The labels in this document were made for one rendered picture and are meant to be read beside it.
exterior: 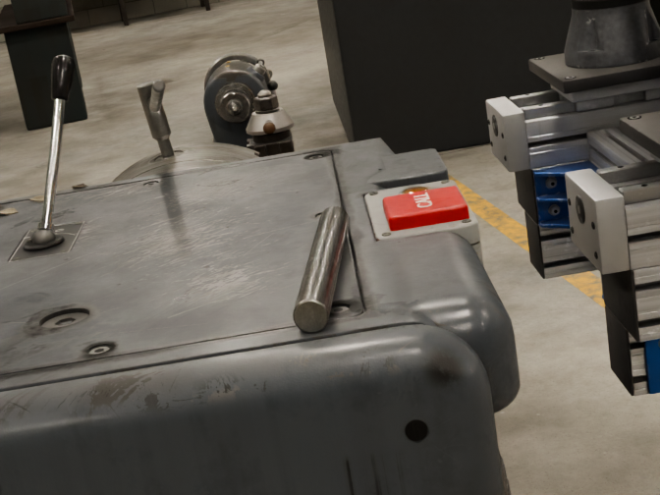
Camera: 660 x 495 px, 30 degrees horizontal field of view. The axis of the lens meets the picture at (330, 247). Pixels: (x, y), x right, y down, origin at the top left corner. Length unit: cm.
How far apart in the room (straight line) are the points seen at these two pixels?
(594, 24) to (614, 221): 55
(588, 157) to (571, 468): 137
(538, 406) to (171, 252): 258
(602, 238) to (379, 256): 59
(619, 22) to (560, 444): 160
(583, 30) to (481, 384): 123
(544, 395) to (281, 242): 264
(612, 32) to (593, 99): 10
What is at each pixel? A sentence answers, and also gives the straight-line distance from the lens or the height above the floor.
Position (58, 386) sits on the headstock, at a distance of 76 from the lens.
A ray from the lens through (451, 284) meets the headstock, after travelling 80.
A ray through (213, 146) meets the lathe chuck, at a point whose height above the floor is 123.
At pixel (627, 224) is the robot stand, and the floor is 108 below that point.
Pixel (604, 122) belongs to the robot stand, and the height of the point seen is 108.
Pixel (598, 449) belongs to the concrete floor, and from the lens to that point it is 323.
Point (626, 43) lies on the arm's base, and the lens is 190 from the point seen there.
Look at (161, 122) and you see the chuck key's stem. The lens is 138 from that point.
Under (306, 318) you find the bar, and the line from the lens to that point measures 75.
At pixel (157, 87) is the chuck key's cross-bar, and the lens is 115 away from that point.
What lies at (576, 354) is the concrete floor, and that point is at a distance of 378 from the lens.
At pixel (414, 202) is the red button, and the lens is 94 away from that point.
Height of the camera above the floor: 153
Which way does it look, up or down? 18 degrees down
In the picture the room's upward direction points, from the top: 10 degrees counter-clockwise
